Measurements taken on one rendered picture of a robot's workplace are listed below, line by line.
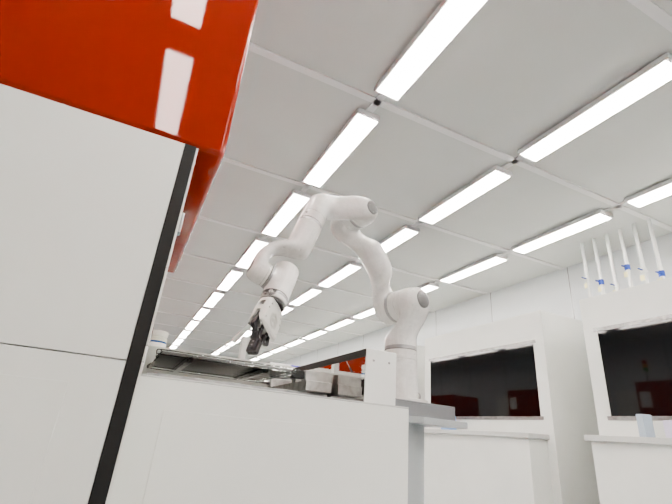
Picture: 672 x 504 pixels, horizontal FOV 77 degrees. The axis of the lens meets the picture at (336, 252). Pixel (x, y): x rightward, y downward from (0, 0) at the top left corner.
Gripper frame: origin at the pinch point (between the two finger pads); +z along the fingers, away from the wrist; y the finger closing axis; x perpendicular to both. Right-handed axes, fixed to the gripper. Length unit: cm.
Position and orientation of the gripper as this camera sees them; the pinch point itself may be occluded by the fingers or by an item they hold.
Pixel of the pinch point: (254, 347)
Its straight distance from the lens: 123.0
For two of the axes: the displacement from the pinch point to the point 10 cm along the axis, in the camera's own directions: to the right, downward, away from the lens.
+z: -2.1, 6.6, -7.3
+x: -9.4, 0.7, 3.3
